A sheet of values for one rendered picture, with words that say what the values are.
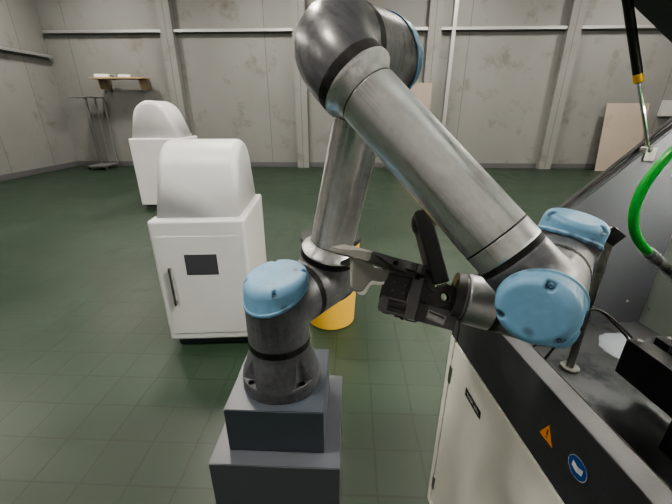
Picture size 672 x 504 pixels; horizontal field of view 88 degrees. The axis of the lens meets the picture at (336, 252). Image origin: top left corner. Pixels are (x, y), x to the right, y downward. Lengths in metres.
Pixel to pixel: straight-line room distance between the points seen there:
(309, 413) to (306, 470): 0.11
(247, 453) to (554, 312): 0.59
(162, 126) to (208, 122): 4.53
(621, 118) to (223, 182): 10.30
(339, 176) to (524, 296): 0.36
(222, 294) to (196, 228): 0.43
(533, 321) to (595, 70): 10.83
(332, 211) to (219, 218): 1.47
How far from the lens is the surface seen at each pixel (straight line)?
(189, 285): 2.23
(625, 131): 11.39
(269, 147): 9.77
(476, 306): 0.52
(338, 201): 0.61
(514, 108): 10.32
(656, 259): 0.75
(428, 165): 0.38
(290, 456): 0.75
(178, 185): 2.16
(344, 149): 0.59
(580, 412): 0.72
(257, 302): 0.60
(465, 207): 0.38
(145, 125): 5.83
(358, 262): 0.48
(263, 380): 0.68
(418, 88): 9.43
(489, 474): 1.04
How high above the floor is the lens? 1.39
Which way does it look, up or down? 22 degrees down
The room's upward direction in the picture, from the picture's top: straight up
